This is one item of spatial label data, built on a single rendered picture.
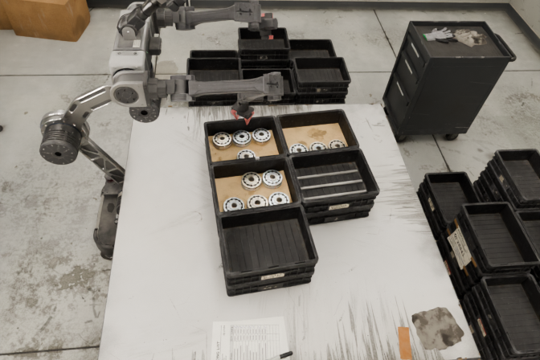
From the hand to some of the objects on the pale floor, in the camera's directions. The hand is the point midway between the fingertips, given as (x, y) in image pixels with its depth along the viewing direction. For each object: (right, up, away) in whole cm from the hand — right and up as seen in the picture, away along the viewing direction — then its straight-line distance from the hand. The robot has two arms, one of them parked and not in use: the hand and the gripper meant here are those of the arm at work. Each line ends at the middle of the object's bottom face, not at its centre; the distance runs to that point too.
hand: (242, 120), depth 226 cm
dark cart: (+144, +8, +149) cm, 208 cm away
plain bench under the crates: (+13, -92, +52) cm, 107 cm away
